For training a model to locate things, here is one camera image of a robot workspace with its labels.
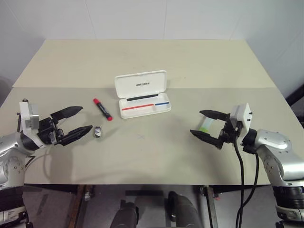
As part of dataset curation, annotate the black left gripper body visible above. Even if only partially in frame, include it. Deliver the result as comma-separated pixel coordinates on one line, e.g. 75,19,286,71
36,116,66,146

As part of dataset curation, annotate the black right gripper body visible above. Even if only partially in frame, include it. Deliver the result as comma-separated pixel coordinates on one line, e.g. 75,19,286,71
220,114,243,144

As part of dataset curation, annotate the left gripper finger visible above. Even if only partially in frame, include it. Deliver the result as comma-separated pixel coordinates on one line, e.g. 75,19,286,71
57,125,94,146
50,106,84,124

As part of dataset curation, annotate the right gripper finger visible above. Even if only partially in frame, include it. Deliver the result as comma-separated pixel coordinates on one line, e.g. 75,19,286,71
190,129,225,151
199,109,231,122

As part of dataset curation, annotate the red marker pen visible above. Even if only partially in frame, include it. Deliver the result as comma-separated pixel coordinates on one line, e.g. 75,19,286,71
92,97,114,122

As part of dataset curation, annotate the white plastic pencil case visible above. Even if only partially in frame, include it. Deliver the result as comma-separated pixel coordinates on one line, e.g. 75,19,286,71
114,69,172,119

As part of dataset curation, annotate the black background stand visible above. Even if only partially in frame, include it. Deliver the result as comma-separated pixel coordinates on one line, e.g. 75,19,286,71
284,80,304,108

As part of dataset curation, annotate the dark rounded shape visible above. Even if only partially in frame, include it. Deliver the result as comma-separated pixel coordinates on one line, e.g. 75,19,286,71
167,190,203,228
111,199,140,228

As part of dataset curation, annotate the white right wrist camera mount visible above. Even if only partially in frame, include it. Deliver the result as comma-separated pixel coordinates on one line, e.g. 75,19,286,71
229,102,254,146

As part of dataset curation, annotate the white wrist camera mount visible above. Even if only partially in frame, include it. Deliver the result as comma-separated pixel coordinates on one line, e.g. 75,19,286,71
229,102,254,146
18,99,48,148

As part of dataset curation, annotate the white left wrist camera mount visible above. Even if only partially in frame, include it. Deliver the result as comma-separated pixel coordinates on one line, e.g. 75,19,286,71
18,99,48,148

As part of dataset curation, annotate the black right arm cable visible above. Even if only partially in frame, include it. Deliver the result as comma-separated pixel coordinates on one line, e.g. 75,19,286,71
233,136,245,228
238,152,259,214

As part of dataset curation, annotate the grey table frame leg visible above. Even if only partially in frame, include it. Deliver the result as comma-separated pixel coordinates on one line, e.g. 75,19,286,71
201,186,219,228

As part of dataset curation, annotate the brown table frame leg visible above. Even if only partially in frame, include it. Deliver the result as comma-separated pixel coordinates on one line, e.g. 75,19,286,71
68,185,86,228

